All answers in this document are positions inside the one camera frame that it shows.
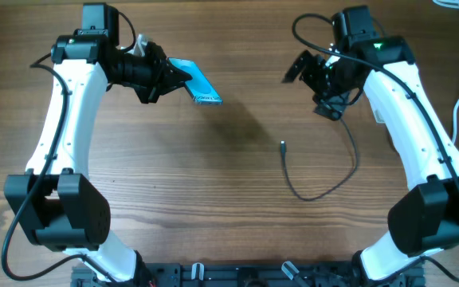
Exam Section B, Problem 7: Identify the black USB charger cable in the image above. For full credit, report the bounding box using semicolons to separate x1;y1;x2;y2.
279;117;359;202

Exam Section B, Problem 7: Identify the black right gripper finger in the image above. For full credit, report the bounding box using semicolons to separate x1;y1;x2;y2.
282;50;313;83
314;104;342;120

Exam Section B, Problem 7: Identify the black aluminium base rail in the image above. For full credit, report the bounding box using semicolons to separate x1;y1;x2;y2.
70;261;426;287

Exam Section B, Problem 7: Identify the white power strip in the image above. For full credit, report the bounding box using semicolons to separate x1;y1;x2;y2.
372;106;385;124

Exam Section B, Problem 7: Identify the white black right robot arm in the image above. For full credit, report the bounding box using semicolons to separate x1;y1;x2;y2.
284;6;459;286

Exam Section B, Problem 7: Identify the blue screen Galaxy smartphone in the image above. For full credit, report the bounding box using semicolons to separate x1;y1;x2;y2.
170;58;223;105

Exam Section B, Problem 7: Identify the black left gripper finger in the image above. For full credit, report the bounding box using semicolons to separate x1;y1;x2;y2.
163;59;192;82
157;81;185;96

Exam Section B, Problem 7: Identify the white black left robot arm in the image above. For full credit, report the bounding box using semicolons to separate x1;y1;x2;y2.
4;2;210;286

